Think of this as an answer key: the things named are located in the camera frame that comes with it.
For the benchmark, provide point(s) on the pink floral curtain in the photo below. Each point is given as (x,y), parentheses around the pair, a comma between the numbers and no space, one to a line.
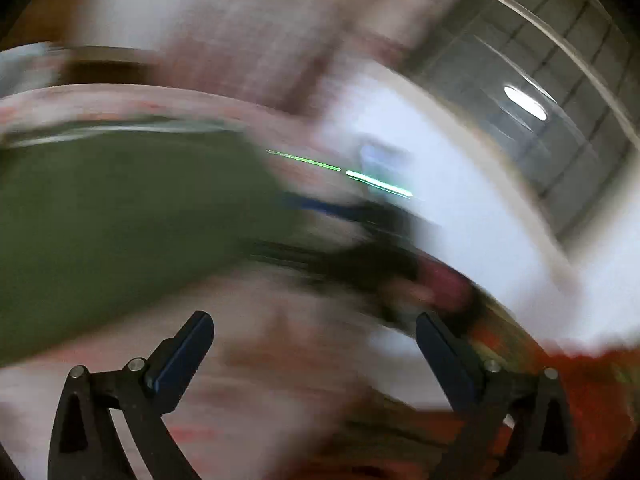
(280,25)

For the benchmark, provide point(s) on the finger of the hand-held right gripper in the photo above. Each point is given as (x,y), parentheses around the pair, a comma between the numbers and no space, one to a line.
(325,207)
(310,255)

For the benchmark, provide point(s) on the barred window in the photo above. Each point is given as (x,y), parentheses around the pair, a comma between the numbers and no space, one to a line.
(540,100)

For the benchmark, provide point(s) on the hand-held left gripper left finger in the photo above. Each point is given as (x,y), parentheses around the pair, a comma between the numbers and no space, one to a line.
(182,355)

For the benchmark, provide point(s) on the pink floral bed sheet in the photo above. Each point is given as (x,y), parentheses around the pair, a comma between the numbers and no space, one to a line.
(280,340)

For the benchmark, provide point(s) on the green knitted sweater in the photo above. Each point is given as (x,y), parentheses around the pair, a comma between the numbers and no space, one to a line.
(110,230)

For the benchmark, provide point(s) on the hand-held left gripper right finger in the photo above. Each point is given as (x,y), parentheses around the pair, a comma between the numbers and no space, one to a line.
(445,355)

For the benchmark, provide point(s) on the wooden nightstand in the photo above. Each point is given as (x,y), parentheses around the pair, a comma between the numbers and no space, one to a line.
(115,65)

